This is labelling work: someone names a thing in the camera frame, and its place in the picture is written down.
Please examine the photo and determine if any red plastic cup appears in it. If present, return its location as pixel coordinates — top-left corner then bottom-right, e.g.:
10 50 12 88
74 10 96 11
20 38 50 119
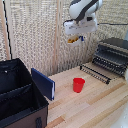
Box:
72 77 86 94

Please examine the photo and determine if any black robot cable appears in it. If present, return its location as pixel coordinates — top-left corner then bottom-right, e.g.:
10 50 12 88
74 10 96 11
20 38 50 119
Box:
97 21 128 27

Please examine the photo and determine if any blue book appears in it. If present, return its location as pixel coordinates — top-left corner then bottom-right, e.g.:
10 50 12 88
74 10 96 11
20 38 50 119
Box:
30 67 56 102

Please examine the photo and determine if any black vertical pole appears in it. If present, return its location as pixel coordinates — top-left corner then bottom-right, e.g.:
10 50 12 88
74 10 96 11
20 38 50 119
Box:
1 0 13 61

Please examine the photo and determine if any black oven tray rack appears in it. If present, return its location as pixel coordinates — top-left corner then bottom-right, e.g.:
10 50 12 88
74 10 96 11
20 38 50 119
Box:
79 63 112 85

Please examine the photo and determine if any yellow food piece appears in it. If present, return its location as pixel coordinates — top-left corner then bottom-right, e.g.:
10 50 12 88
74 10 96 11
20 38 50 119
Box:
67 37 80 44

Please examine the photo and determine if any black fabric storage box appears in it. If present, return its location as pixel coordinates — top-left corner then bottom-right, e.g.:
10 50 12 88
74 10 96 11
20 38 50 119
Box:
0 58 50 128

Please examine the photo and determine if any beige woven folding screen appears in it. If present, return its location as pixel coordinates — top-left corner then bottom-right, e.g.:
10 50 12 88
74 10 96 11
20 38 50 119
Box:
0 0 128 77

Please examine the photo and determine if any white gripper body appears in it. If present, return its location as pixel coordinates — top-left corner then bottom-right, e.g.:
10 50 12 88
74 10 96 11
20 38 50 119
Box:
63 19 99 37

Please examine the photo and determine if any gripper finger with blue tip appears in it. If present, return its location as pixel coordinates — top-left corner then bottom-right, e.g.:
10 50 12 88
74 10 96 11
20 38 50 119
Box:
79 34 86 43
68 35 75 44

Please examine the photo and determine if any black toaster oven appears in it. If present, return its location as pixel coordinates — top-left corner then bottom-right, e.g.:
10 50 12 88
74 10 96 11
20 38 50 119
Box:
92 37 128 80

